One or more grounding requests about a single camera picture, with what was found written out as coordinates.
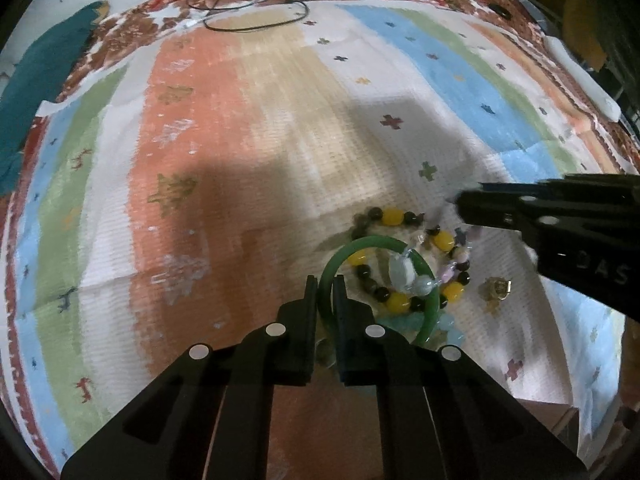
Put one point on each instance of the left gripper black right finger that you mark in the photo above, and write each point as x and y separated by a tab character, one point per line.
440	415

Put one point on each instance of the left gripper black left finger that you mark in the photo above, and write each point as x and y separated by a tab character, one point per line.
207	416

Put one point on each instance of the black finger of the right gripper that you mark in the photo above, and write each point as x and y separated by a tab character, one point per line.
514	206

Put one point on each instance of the green jade bangle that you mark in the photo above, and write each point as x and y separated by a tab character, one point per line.
408	273

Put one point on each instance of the white long object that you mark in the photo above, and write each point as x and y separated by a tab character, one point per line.
605	104

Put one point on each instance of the mustard yellow garment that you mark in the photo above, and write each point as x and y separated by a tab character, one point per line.
579	26

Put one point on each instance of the small black object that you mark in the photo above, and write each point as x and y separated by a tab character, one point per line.
500	10

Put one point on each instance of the teal blanket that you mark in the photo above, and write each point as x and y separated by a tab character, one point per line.
40	77

